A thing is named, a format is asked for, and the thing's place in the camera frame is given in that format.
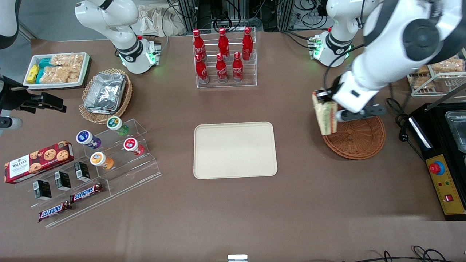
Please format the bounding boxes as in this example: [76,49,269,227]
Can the red Walkers cookie box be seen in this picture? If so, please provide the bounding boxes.
[4,141,75,184]

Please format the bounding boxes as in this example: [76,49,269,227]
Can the black cables at arm base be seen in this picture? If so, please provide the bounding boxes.
[280,31,316,50]

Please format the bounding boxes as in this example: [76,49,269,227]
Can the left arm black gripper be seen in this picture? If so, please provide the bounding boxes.
[315,82,345,107]

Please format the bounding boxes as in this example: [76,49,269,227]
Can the yellow emergency stop control box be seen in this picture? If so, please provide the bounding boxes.
[424,154,466,221]

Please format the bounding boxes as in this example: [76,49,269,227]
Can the red jar white lid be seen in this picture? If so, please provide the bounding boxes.
[123,137,145,156]

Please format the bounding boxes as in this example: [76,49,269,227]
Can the black cables at table edge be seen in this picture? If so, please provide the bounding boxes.
[342,246,466,262]

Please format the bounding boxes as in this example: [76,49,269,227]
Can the red cola bottle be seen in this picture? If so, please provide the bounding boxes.
[195,54,210,84]
[232,52,244,83]
[218,28,230,59]
[216,53,228,84]
[193,29,207,61]
[242,27,253,61]

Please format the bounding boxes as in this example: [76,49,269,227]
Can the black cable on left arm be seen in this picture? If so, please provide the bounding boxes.
[323,44,366,91]

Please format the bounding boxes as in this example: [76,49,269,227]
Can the Snickers chocolate bar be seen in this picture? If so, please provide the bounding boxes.
[70,183,104,203]
[38,201,72,222]

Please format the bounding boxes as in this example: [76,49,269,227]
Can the small black box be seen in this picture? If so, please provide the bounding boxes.
[74,162,91,182]
[54,171,72,191]
[33,180,52,200]

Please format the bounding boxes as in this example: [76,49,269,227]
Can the left arm grey camera mount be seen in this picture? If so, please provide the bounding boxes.
[335,104,387,123]

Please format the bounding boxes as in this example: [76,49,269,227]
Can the green jar white lid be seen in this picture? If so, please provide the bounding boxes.
[107,116,130,136]

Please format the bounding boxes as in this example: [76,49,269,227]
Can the white rectangular snack tray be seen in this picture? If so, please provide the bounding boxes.
[23,52,90,90]

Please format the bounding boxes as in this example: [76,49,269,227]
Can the white cloth bag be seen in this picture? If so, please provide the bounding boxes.
[132,3,187,37]

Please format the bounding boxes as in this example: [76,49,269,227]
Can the clear bag rice crackers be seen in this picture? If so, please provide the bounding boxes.
[50,54,85,68]
[39,66,81,84]

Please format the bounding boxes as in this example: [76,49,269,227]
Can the orange jar white lid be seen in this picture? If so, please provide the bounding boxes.
[90,152,114,171]

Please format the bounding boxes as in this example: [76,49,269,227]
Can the yellow snack packet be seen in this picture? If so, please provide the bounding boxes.
[27,64,40,83]

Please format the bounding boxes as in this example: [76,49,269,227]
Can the triangle sandwich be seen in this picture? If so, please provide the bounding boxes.
[312,91,339,136]

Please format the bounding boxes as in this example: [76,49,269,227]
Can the white wire rack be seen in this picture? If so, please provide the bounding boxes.
[407,51,466,97]

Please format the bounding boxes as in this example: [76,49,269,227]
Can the clear glass container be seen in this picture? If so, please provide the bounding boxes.
[445,111,466,154]

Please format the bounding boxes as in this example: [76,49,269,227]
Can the brown wicker basket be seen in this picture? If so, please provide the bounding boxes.
[322,115,386,160]

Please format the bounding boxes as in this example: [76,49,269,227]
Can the black equipment rack with cables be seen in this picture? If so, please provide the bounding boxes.
[177,0,330,32]

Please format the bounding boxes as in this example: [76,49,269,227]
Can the black power cable with plug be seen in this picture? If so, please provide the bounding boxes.
[386,98,427,161]

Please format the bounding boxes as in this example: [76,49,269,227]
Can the purple jar white lid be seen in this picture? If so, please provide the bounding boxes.
[76,130,102,150]

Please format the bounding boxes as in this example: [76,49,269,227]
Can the beige plastic tray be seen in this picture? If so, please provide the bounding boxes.
[193,122,278,180]

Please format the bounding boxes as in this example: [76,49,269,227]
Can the black countertop appliance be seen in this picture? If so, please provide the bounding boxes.
[408,83,466,162]

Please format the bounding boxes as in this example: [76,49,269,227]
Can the clear acrylic bottle rack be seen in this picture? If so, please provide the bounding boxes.
[192,26,257,89]

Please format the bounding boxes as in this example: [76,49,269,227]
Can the stack of foil trays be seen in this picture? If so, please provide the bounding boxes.
[84,73,127,115]

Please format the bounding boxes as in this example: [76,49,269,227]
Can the light wicker basket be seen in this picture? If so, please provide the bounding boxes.
[79,68,133,124]

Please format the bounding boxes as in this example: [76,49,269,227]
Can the clear acrylic stepped stand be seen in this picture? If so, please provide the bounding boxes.
[15,118,162,229]

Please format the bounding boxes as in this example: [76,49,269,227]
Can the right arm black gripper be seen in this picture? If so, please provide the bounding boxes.
[0,75,67,113]

